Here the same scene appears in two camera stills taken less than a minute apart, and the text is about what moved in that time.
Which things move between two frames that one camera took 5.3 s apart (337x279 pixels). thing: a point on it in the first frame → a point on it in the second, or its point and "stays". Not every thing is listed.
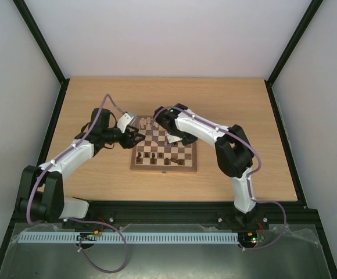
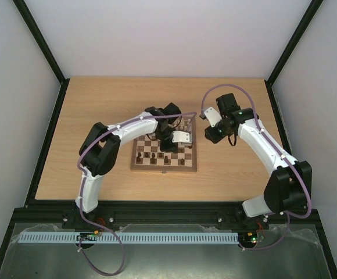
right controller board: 253,237 stays
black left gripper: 130,143 → 171,147
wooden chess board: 154,153 stays
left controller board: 88,236 stays
